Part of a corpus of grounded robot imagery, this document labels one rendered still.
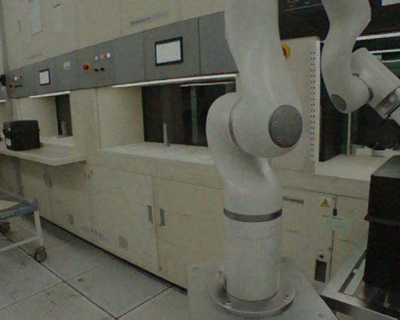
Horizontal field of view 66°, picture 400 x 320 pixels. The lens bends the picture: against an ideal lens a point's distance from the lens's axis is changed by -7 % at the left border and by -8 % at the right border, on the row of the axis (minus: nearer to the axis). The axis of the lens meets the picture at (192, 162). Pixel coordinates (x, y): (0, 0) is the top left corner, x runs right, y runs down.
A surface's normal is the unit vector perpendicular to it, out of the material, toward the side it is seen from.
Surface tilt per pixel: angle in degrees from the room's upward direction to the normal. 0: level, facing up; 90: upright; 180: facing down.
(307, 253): 90
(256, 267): 90
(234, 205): 88
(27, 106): 90
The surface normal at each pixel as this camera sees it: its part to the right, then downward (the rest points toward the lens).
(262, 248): 0.17, 0.18
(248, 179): -0.21, -0.76
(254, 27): -0.11, 0.15
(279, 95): 0.29, -0.28
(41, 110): 0.75, 0.10
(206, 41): -0.66, 0.17
